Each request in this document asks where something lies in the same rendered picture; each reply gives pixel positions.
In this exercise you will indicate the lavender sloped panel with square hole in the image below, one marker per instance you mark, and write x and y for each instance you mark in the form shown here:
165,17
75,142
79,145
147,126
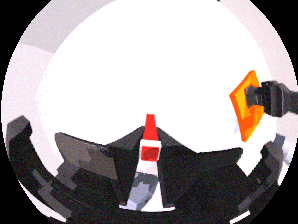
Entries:
143,188

